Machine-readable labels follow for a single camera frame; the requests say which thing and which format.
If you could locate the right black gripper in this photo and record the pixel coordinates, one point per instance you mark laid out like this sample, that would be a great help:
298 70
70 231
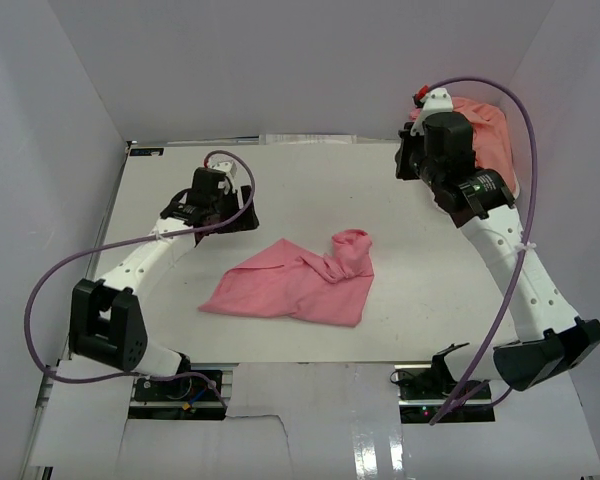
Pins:
408 142

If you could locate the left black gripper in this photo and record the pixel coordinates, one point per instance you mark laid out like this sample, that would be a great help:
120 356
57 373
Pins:
246 221

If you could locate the pink t shirt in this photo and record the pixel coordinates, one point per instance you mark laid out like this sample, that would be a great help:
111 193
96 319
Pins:
286 280

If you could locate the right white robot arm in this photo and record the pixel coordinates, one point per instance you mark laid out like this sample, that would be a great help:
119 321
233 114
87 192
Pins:
550 337

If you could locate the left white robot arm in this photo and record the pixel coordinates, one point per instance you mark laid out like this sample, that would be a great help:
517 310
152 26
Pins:
106 320

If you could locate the salmon orange t shirt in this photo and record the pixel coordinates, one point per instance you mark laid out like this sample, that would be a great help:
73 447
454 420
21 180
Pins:
491 140

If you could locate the white plastic basket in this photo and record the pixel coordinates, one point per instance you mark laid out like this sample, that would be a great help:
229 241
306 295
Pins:
513 185

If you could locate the black label sticker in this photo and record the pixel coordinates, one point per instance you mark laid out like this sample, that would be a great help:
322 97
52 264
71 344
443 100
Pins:
146 152

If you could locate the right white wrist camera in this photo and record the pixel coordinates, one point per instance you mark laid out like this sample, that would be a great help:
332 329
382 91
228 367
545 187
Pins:
433 100

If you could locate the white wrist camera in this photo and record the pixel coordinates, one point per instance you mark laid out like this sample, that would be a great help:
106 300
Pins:
433 100
227 166

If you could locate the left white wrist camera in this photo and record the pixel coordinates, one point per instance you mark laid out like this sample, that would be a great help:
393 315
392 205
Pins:
227 166

